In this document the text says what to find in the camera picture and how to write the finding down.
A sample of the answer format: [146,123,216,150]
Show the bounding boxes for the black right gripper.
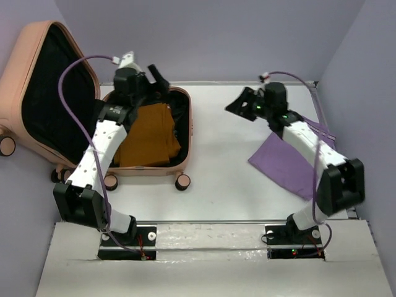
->
[225,87,273,122]

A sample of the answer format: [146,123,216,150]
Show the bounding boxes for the mustard brown trousers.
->
[114,103,181,168]

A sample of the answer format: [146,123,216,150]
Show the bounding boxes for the purple shorts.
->
[248,117,335,201]

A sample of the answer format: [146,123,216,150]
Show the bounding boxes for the pink hard-shell suitcase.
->
[1,20,192,191]

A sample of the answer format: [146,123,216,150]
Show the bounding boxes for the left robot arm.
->
[53,64,170,244]

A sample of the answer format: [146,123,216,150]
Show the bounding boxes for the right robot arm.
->
[225,82,365,243]

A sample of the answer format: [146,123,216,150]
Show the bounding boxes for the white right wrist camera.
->
[259,72,270,84]

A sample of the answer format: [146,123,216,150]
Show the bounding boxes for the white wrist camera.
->
[259,72,270,84]
[118,51,142,73]

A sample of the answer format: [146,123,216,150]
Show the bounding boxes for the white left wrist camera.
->
[118,51,142,73]

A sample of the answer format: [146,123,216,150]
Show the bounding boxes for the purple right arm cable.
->
[259,71,332,257]

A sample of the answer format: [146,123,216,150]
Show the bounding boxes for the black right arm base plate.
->
[260,224,325,260]

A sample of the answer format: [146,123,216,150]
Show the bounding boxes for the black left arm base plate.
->
[97,225,157,261]

